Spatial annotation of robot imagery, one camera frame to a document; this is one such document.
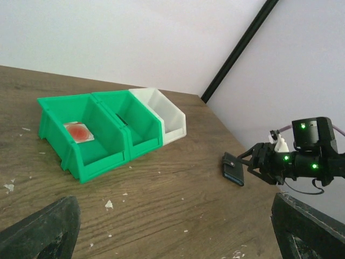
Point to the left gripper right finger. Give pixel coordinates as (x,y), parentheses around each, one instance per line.
(304,232)

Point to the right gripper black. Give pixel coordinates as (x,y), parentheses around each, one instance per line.
(274,167)

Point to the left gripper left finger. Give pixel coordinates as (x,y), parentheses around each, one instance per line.
(51,232)

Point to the black leather card holder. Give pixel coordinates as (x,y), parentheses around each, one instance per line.
(232,169)

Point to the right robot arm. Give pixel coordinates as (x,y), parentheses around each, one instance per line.
(314,156)

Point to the red circle card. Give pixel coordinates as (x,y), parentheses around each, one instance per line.
(79,132)

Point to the white storage bin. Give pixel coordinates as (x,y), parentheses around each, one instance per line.
(173,120)

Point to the large green storage bin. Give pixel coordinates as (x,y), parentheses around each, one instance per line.
(87,160)

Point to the middle green storage bin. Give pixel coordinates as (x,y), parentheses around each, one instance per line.
(142,129)

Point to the black frame post right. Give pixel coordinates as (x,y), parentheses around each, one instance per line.
(252,29)

